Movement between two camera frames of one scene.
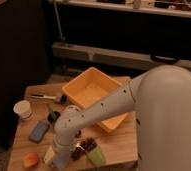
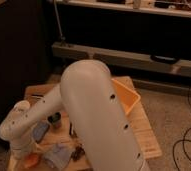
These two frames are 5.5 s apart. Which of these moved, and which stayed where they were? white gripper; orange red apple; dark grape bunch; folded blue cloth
Moved: white gripper
Stayed: dark grape bunch; folded blue cloth; orange red apple
